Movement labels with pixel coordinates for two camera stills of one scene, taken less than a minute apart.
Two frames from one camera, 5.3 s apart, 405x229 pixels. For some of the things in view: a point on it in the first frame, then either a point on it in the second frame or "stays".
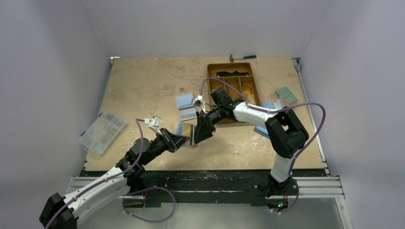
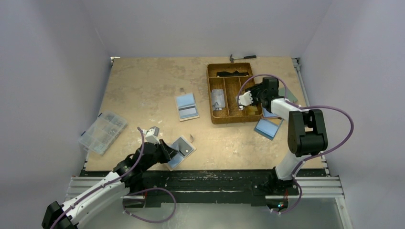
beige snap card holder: x=187 y=130 -> x=184 y=150
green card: x=285 y=93 stays
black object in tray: x=236 y=73 stays
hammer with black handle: x=232 y=58 stays
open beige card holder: x=186 y=110 stays
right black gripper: x=206 y=123 -> x=254 y=94
